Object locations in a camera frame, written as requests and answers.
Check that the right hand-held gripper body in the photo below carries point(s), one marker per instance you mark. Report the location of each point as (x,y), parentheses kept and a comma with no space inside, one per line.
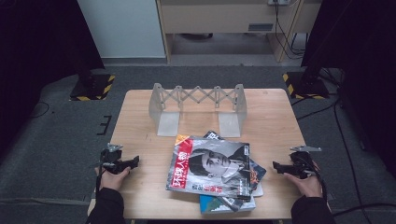
(302,161)

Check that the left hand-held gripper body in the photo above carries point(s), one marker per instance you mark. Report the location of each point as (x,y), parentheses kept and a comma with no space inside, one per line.
(112,160)

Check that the dark illustrated magazine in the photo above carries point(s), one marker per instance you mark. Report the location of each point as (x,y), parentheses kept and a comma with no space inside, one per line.
(257,174)

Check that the grey expandable bookend rack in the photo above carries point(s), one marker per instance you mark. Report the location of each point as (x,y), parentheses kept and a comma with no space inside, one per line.
(168,124)

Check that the grey red portrait magazine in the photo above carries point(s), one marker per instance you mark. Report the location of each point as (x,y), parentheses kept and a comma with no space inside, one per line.
(214,161)

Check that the person's left hand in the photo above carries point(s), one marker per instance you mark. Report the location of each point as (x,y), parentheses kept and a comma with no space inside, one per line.
(110,182)

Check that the person's right hand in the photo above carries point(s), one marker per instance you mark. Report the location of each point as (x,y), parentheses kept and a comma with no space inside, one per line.
(309,186)

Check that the black floor tape marks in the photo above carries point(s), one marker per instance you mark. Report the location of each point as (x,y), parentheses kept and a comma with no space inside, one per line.
(107,119)

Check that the black yellow striped stand base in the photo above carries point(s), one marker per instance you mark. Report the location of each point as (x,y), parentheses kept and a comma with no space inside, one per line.
(93,90)
(305,88)

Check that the white cabinet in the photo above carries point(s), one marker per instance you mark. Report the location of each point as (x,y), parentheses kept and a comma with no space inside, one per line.
(124,28)

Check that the dark curtain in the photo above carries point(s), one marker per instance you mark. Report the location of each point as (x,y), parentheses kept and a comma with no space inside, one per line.
(358,31)
(31,46)

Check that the white power strip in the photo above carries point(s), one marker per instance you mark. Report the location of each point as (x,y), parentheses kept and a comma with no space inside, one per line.
(278,2)

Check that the light wooden desk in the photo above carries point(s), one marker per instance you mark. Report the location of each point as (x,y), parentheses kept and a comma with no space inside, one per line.
(218,18)

